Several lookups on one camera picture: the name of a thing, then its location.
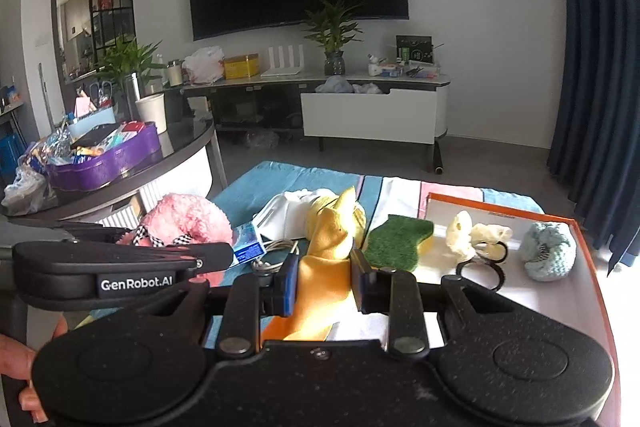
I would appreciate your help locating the yellow box on console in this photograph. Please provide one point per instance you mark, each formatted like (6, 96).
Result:
(241, 67)

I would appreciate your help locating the dark blue curtain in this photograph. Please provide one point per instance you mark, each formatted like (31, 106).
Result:
(595, 144)

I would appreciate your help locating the black framed picture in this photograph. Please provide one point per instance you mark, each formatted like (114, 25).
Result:
(414, 48)

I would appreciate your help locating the white wifi router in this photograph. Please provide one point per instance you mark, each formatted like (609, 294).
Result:
(285, 61)

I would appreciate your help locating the green yellow sponge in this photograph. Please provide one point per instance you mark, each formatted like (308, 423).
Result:
(395, 243)

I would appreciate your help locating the blue crochet scrunchie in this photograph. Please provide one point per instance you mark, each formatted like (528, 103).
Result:
(548, 251)

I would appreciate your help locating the potted plant on side table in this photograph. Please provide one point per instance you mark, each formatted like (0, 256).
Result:
(131, 66)

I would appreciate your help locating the purple storage tray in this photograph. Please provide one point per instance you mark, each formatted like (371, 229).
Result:
(99, 171)

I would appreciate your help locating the striped blue table cloth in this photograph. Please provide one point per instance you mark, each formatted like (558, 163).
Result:
(246, 196)

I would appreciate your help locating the potted plant on console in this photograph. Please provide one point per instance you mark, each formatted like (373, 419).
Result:
(332, 27)

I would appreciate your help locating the white plastic bag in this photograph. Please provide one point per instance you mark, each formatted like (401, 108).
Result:
(205, 65)

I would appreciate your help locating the colourful blue tissue pack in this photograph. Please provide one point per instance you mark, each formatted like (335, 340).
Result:
(246, 244)

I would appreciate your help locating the person's left hand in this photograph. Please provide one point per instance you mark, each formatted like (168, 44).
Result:
(16, 365)

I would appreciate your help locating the white paper cup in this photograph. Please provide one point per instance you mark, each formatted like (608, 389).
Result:
(151, 108)

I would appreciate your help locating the white tv console cabinet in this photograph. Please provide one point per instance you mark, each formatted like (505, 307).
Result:
(406, 110)

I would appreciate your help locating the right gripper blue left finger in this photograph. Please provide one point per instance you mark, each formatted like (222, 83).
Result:
(278, 290)

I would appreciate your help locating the pink fluffy scrunchie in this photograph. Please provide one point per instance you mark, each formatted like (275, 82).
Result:
(180, 219)

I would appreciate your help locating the orange yellow cloth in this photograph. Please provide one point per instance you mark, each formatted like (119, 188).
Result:
(334, 225)

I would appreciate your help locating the curved black side table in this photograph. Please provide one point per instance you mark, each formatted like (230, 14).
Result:
(179, 143)

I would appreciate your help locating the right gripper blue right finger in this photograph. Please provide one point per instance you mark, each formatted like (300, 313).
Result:
(370, 285)

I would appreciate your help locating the white face mask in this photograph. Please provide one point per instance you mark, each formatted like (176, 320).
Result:
(285, 215)

